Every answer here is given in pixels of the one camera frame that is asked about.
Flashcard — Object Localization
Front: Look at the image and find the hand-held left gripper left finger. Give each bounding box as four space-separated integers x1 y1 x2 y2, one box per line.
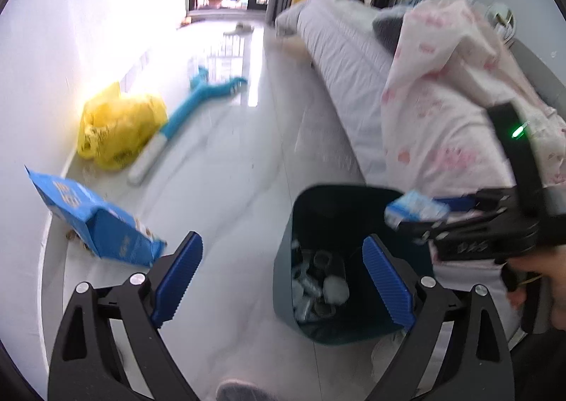
48 230 205 401

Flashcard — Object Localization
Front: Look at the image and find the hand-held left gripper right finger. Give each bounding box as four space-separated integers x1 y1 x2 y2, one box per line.
362 234 516 401

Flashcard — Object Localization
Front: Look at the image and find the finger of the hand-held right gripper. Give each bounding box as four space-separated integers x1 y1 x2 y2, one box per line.
398 212 491 245
435 188 516 213

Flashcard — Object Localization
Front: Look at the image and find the blue tissue packet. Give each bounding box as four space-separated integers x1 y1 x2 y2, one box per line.
384 189 451 229

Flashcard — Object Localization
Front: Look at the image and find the clear plastic roll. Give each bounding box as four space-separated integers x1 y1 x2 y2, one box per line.
294 266 323 298

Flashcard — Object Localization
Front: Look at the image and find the dark teal trash bin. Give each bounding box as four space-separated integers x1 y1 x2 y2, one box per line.
273 184 436 345

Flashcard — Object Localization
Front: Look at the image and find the person's right hand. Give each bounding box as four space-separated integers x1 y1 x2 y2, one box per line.
504 246 566 335

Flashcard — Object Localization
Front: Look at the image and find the blue paper bag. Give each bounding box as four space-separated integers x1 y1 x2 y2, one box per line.
24 166 168 268

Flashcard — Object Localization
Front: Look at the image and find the pink printed blanket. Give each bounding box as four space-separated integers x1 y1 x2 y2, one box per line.
380 0 566 269

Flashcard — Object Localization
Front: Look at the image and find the dark cloth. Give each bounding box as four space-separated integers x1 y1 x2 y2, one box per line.
508 330 566 401

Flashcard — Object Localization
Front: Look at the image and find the yellow plastic bag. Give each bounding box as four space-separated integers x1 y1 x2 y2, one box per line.
77 81 169 171

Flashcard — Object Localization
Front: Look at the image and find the blue guitar-shaped toy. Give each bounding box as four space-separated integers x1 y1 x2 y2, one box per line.
127 67 248 186

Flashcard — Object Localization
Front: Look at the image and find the grey mattress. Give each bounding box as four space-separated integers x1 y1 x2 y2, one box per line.
274 0 405 189

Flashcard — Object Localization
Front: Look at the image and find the white vanity with mirror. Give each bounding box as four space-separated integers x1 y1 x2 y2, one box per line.
484 3 518 41

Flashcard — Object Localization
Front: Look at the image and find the grey blanket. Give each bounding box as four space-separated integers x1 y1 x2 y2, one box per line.
372 12 408 54

